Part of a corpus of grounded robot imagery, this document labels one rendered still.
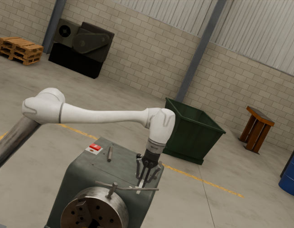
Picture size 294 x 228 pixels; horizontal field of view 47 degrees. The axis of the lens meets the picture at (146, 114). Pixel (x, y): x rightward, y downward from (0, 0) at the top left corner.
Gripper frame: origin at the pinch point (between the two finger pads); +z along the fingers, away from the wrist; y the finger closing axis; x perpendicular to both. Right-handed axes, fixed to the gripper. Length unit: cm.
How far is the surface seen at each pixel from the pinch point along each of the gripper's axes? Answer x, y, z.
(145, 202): 3.1, 4.8, 8.5
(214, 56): 1015, 40, -62
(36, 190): 164, -112, 127
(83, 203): -16.9, -21.4, 10.6
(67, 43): 820, -388, 43
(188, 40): 1001, -62, -84
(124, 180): 11.6, -9.6, 5.5
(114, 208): -13.5, -7.4, 8.9
